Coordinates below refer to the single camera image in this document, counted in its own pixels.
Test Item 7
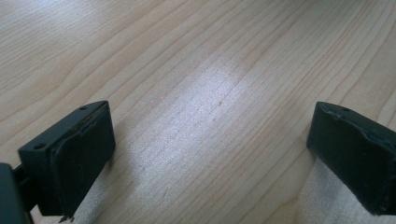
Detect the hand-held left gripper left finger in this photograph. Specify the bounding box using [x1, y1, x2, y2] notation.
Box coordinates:
[18, 100, 117, 218]

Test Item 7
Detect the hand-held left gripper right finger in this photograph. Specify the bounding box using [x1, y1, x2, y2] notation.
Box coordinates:
[305, 101, 396, 217]

